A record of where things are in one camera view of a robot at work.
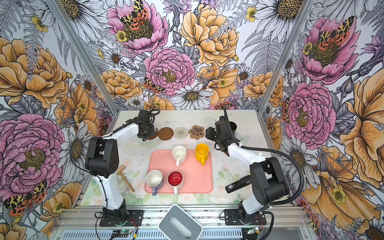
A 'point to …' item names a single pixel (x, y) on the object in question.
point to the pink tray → (197, 178)
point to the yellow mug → (201, 153)
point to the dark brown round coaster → (165, 133)
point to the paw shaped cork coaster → (196, 132)
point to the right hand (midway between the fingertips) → (209, 134)
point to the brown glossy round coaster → (154, 136)
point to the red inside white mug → (175, 179)
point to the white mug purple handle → (153, 177)
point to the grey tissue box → (177, 224)
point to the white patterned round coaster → (180, 132)
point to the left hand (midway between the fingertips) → (149, 136)
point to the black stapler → (238, 184)
